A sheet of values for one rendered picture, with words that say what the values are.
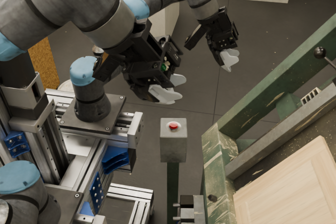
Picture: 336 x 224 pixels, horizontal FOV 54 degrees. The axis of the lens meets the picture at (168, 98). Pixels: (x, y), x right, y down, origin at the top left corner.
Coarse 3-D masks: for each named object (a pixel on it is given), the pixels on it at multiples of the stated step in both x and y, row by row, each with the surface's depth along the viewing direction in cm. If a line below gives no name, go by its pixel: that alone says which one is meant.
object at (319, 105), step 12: (324, 96) 104; (300, 108) 111; (312, 108) 106; (324, 108) 105; (288, 120) 113; (300, 120) 109; (312, 120) 108; (276, 132) 116; (288, 132) 112; (252, 144) 124; (264, 144) 118; (276, 144) 117; (240, 156) 127; (252, 156) 121; (264, 156) 121; (228, 168) 130; (240, 168) 126
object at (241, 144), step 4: (236, 140) 158; (240, 140) 158; (244, 140) 158; (248, 140) 158; (252, 140) 158; (240, 144) 156; (244, 144) 156; (248, 144) 156; (240, 148) 155; (244, 148) 155; (200, 188) 186; (200, 192) 186
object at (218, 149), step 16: (208, 144) 149; (224, 144) 143; (208, 160) 143; (224, 160) 136; (208, 176) 138; (224, 176) 129; (208, 192) 133; (224, 192) 124; (208, 208) 128; (224, 208) 120
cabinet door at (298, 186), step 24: (312, 144) 103; (288, 168) 107; (312, 168) 99; (240, 192) 121; (264, 192) 112; (288, 192) 103; (312, 192) 96; (240, 216) 116; (264, 216) 107; (288, 216) 99; (312, 216) 92
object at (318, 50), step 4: (316, 48) 99; (320, 48) 99; (324, 48) 99; (316, 52) 99; (320, 52) 98; (324, 52) 98; (316, 56) 99; (320, 56) 99; (324, 56) 99; (328, 60) 99; (332, 64) 99
